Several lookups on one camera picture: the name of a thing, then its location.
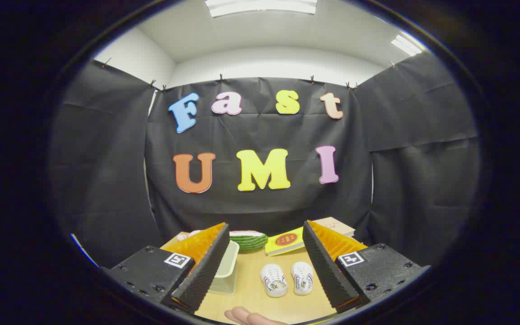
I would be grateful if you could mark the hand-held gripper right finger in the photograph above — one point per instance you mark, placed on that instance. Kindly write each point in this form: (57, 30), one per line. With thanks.
(325, 271)

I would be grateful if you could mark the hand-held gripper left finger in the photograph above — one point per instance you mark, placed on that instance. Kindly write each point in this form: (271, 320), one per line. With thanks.
(206, 271)

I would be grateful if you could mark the beige fabric storage box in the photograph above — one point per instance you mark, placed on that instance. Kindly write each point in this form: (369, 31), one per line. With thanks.
(226, 271)

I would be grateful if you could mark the white canvas shoe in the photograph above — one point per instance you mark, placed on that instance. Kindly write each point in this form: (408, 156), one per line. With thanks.
(303, 276)
(272, 277)

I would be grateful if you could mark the pink and green plush toy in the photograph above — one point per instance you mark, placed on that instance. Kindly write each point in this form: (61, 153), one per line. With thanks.
(183, 235)

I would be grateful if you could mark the beige book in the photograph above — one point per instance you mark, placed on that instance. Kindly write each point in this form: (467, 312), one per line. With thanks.
(334, 225)

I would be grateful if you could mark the yellow book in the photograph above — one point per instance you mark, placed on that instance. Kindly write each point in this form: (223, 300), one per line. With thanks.
(285, 241)

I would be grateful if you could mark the watermelon slice plush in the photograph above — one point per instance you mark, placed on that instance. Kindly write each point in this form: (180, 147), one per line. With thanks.
(251, 241)

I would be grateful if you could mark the small ceiling light panel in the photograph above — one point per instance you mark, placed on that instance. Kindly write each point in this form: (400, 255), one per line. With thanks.
(406, 45)

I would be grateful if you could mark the long ceiling light panel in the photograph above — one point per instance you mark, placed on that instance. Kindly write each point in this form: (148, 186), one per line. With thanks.
(260, 6)

